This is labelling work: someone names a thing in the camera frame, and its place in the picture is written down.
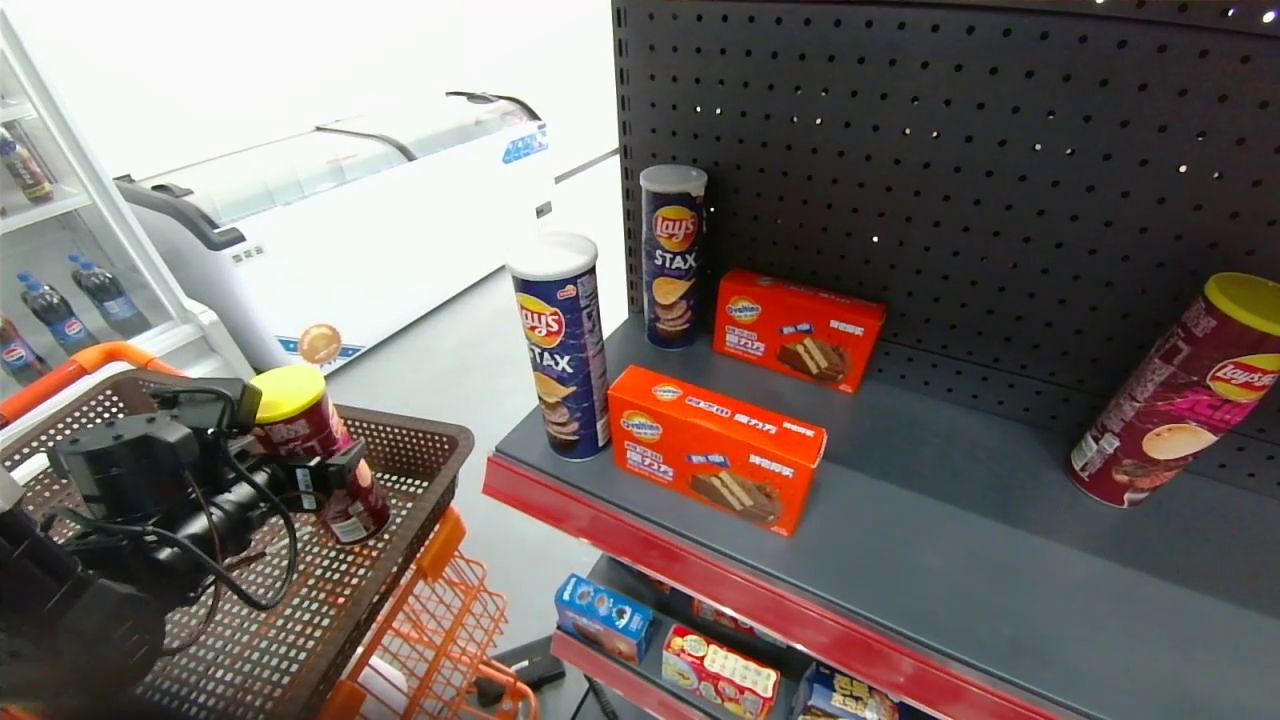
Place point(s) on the blue yellow snack box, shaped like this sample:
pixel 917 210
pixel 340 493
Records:
pixel 845 698

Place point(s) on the white glass door fridge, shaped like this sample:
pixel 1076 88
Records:
pixel 95 215

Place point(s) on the red white snack pack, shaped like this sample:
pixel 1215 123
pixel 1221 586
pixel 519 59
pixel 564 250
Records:
pixel 715 672

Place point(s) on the orange wafer box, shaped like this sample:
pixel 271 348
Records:
pixel 715 450
pixel 800 330

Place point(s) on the black shop shelf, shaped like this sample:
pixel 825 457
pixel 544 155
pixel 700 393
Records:
pixel 960 520

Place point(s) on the blue chip can white lid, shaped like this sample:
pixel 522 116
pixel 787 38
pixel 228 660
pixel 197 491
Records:
pixel 672 260
pixel 560 350

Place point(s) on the orange shopping cart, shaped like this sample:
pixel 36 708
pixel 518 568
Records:
pixel 330 590

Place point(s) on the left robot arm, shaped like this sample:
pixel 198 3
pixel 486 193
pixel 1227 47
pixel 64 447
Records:
pixel 70 610

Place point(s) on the maroon chip can yellow lid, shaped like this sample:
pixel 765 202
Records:
pixel 1170 410
pixel 310 425

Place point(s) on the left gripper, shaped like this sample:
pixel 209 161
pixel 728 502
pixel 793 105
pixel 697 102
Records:
pixel 235 515

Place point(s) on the blue cookie box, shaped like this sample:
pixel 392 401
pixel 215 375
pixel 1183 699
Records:
pixel 600 612

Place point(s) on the white chest freezer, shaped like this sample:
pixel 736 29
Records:
pixel 370 235

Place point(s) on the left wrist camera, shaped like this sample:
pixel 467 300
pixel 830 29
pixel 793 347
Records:
pixel 125 462

